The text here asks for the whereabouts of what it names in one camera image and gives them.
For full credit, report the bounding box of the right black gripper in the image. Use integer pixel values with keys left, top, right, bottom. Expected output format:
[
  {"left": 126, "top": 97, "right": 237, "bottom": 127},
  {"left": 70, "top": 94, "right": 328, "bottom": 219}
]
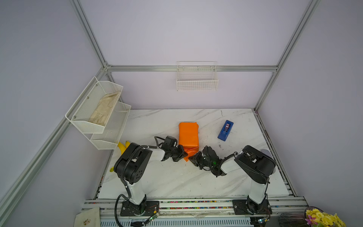
[{"left": 187, "top": 152, "right": 213, "bottom": 170}]

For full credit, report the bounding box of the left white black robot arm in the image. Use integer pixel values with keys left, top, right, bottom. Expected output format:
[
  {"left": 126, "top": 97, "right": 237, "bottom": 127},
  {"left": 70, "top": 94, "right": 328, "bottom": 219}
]
[{"left": 113, "top": 136, "right": 188, "bottom": 205}]

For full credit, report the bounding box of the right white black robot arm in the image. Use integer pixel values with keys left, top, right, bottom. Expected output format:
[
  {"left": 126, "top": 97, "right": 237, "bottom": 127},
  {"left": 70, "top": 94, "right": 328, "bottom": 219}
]
[{"left": 189, "top": 145, "right": 276, "bottom": 215}]

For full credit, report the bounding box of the blue tape dispenser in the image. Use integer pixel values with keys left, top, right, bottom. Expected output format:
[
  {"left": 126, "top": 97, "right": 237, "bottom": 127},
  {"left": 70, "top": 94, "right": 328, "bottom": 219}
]
[{"left": 217, "top": 120, "right": 233, "bottom": 141}]

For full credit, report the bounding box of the yellow banana left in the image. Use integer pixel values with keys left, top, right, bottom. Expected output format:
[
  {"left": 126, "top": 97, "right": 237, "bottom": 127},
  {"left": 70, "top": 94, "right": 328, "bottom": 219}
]
[{"left": 109, "top": 142, "right": 126, "bottom": 172}]

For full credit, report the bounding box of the grey round object on table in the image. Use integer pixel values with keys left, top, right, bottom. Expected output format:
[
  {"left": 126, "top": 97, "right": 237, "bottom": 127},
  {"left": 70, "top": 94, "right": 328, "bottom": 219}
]
[{"left": 261, "top": 149, "right": 274, "bottom": 159}]

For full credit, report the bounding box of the beige cloth in basket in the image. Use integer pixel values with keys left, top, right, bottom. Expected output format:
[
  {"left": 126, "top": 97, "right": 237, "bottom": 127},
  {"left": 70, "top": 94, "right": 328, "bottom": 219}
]
[{"left": 88, "top": 92, "right": 121, "bottom": 126}]

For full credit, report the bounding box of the beige cloth bag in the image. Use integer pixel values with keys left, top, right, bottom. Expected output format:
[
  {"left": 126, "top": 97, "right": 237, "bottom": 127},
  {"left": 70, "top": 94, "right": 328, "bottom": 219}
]
[{"left": 73, "top": 207, "right": 101, "bottom": 227}]

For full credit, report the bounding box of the yellow flower bouquet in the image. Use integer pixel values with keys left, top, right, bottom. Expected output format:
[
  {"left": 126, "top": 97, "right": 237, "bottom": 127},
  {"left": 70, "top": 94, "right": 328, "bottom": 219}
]
[{"left": 305, "top": 209, "right": 347, "bottom": 227}]

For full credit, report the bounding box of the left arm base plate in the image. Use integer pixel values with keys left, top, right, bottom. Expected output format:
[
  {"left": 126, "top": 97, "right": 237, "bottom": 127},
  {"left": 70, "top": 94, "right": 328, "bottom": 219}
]
[{"left": 120, "top": 200, "right": 160, "bottom": 217}]

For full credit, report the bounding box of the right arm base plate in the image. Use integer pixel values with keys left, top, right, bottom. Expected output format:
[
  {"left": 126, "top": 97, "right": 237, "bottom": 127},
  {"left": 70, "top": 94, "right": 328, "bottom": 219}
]
[{"left": 232, "top": 198, "right": 272, "bottom": 215}]

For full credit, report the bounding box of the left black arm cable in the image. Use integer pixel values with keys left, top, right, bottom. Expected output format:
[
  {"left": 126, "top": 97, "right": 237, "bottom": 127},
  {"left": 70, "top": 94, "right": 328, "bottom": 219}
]
[{"left": 114, "top": 136, "right": 168, "bottom": 227}]

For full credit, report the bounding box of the lower white wire shelf basket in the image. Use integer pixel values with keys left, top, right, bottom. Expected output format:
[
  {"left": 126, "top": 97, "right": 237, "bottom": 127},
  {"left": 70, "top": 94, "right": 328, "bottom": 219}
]
[{"left": 90, "top": 102, "right": 131, "bottom": 150}]

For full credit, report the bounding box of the white wire shelf basket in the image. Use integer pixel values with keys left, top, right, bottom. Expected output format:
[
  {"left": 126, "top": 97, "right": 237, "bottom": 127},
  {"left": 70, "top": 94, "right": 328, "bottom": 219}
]
[
  {"left": 65, "top": 77, "right": 123, "bottom": 134},
  {"left": 90, "top": 102, "right": 131, "bottom": 150}
]

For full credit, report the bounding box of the white wire basket on wall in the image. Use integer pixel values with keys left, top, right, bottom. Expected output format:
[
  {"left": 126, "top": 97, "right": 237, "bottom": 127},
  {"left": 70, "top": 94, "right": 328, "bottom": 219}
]
[{"left": 176, "top": 61, "right": 219, "bottom": 91}]

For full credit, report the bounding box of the upper white wire shelf basket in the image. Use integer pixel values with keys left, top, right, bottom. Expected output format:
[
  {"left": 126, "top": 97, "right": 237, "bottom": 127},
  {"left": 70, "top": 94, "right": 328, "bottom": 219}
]
[{"left": 65, "top": 77, "right": 123, "bottom": 134}]

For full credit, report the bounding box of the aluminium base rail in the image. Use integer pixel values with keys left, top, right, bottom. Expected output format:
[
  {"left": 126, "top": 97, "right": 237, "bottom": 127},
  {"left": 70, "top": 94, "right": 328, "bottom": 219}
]
[{"left": 81, "top": 196, "right": 308, "bottom": 227}]

